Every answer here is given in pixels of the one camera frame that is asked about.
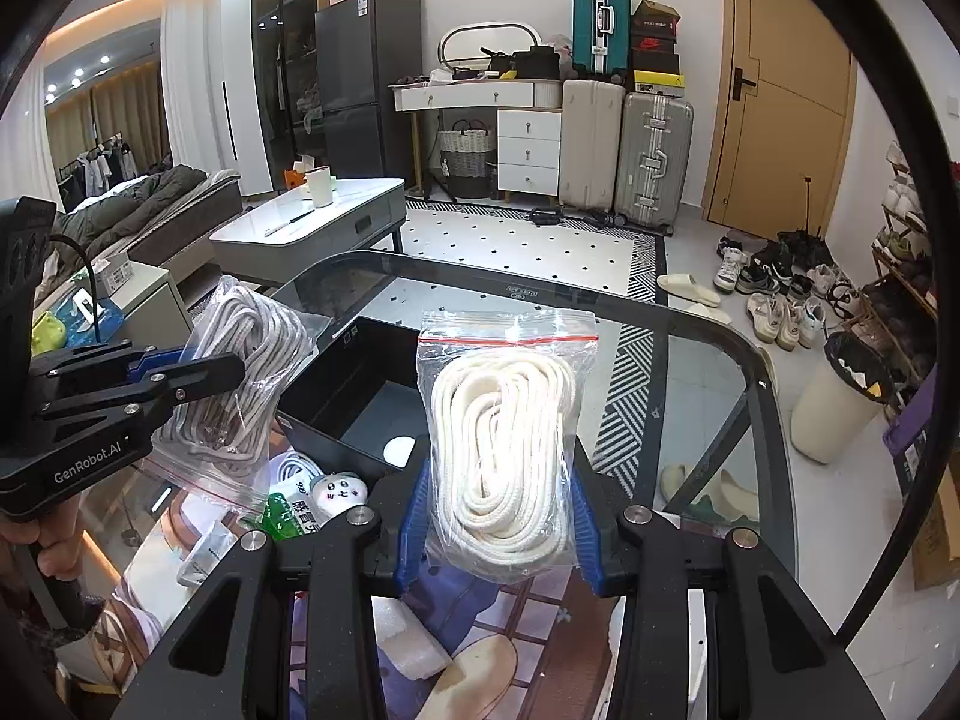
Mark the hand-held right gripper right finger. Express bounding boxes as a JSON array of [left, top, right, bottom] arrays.
[[566, 457, 890, 720]]

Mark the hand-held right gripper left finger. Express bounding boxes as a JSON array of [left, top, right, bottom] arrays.
[[112, 457, 451, 720]]

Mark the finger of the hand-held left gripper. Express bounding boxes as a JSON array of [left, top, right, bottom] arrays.
[[34, 355, 246, 425], [30, 343, 190, 392]]

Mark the bag of grey rope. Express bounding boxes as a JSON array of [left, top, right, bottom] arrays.
[[142, 274, 320, 518]]

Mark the white plush toy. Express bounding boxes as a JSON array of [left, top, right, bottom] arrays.
[[311, 469, 370, 530]]

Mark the green medicine packet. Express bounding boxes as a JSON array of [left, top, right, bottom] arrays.
[[266, 491, 320, 541]]

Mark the bag of white rope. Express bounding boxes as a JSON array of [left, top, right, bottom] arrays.
[[416, 307, 601, 586]]

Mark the white charging cable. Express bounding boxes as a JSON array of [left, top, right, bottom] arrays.
[[266, 450, 331, 500]]

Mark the black storage box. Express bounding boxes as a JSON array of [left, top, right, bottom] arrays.
[[276, 315, 436, 477]]

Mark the white packet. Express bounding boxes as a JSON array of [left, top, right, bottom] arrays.
[[176, 521, 241, 593]]

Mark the person's left hand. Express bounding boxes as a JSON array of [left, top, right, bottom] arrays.
[[0, 499, 95, 616]]

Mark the blue plastic bag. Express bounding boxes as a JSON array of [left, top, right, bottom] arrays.
[[60, 292, 125, 346]]

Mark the printed table mat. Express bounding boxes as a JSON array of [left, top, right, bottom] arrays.
[[56, 457, 706, 720]]

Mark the green slipper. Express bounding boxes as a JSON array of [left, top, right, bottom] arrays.
[[679, 495, 751, 533]]

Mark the beige slipper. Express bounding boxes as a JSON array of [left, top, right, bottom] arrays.
[[660, 461, 760, 522], [657, 274, 722, 308], [667, 298, 732, 326]]

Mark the bed with dark duvet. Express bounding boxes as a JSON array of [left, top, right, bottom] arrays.
[[52, 165, 245, 271]]

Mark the clothes rack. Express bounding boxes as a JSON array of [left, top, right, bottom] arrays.
[[56, 131, 143, 211]]

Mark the white coffee table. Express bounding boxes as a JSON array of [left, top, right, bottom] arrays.
[[208, 178, 410, 290]]

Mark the beige trash bin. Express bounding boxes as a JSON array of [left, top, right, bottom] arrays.
[[791, 330, 897, 466]]

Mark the white curtain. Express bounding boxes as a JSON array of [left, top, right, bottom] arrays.
[[161, 0, 226, 181]]

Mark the pile of shoes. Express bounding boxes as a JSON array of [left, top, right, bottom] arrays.
[[712, 229, 860, 350]]

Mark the dark glass wardrobe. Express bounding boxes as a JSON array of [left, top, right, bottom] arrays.
[[221, 0, 323, 200]]

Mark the purple box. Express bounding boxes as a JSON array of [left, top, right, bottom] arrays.
[[883, 367, 946, 481]]

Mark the large cardboard box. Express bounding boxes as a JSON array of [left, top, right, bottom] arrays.
[[911, 457, 960, 590]]

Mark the woven laundry basket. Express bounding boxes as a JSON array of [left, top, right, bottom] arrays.
[[437, 120, 497, 200]]

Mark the dark grey refrigerator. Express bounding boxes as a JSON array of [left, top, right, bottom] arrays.
[[315, 0, 425, 182]]

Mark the black umbrella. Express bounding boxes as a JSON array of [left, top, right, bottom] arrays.
[[776, 176, 833, 256]]

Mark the white vanity desk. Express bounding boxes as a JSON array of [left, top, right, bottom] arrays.
[[388, 79, 563, 203]]

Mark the silver suitcase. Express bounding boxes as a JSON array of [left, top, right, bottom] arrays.
[[613, 90, 695, 230]]

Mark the shoe rack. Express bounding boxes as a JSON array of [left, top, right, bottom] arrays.
[[859, 142, 960, 406]]

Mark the white drawer cabinet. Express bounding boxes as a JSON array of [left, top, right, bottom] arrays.
[[496, 109, 562, 200]]

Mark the beige suitcase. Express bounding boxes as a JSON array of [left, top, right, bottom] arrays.
[[559, 79, 626, 215]]

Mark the oval mirror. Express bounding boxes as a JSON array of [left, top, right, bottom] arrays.
[[437, 21, 542, 83]]

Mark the black bag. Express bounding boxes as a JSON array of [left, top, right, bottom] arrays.
[[512, 45, 562, 81]]

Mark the wooden door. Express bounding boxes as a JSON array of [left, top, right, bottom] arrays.
[[705, 0, 860, 237]]

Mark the yellow black shoe box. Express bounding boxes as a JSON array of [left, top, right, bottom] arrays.
[[634, 71, 685, 100]]

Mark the red logo shoe box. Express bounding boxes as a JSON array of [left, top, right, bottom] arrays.
[[632, 19, 680, 51]]

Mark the teal suitcase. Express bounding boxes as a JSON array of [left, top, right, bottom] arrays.
[[572, 0, 632, 80]]

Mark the black cable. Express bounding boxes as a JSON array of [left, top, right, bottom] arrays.
[[46, 234, 102, 346]]

